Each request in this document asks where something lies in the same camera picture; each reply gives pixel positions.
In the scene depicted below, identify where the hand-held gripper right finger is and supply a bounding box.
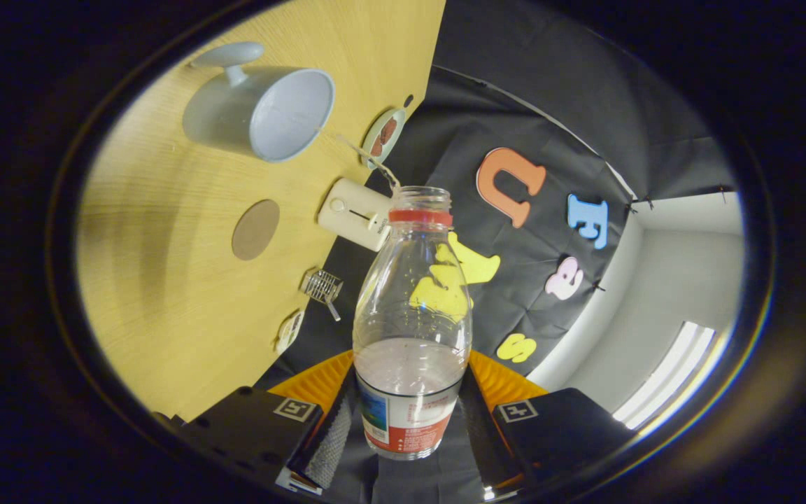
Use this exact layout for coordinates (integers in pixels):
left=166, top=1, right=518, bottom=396
left=460, top=350, right=663, bottom=492

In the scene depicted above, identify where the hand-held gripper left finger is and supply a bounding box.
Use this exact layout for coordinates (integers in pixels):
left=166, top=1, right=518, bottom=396
left=155, top=350, right=359, bottom=496

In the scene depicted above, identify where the clear plastic juice bottle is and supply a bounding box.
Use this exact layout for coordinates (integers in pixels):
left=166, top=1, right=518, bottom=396
left=319, top=129, right=474, bottom=461

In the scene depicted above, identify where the round brown coaster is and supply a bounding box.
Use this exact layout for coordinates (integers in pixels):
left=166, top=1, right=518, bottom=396
left=232, top=199, right=281, bottom=261

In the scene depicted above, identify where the white cup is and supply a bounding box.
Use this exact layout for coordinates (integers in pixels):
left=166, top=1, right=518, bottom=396
left=183, top=41, right=336, bottom=163

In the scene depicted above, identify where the white divided spice dish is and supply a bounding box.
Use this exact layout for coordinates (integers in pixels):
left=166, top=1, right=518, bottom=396
left=275, top=310, right=305, bottom=354

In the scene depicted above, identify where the long ceiling light panel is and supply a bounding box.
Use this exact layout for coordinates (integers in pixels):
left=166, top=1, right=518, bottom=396
left=611, top=321, right=716, bottom=430

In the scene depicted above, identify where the wooden table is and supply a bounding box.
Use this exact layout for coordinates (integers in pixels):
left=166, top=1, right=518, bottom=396
left=76, top=0, right=447, bottom=421

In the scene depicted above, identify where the white toaster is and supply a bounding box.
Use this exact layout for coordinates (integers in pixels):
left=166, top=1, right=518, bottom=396
left=318, top=178, right=393, bottom=253

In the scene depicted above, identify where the pale green plate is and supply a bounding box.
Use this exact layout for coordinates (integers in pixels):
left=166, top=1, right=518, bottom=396
left=361, top=108, right=406, bottom=167

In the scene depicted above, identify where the metal wire basket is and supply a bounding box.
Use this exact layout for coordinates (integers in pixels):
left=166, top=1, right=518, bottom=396
left=300, top=269, right=345, bottom=305

